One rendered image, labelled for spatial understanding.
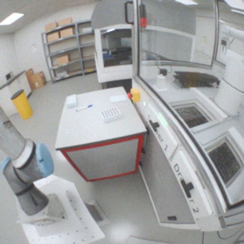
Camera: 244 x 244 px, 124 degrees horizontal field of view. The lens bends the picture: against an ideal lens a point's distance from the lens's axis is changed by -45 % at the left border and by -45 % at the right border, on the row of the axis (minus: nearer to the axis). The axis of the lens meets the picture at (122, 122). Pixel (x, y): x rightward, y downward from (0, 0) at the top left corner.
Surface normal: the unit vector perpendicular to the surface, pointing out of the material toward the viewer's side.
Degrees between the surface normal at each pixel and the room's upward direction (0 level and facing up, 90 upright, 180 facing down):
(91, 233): 0
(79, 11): 90
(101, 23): 90
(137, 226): 1
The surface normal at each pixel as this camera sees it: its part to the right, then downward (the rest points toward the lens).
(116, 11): 0.23, 0.66
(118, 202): -0.04, -0.73
